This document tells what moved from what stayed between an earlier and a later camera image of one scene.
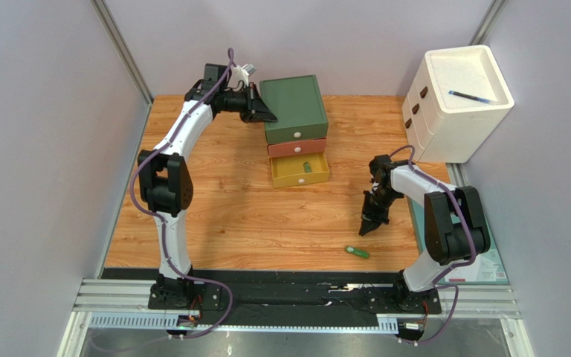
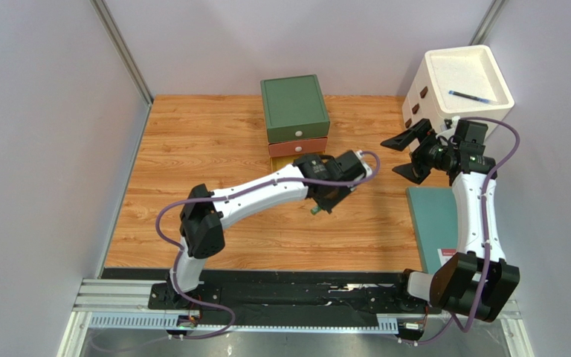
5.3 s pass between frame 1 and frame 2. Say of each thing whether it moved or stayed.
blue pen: stayed
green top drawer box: stayed
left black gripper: moved
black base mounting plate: stayed
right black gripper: moved
